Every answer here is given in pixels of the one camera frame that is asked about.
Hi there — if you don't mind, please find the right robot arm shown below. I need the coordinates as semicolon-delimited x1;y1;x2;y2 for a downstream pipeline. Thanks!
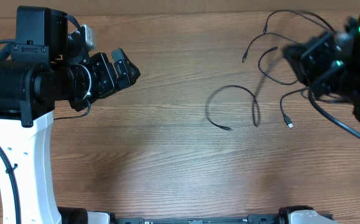
283;16;360;139

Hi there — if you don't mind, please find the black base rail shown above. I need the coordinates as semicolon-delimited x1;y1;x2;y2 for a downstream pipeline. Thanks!
111;214;285;224

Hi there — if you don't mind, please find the black USB cable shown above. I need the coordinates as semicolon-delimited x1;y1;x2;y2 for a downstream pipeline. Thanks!
257;45;311;129

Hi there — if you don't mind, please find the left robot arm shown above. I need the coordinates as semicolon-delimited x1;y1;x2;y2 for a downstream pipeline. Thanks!
0;6;141;223

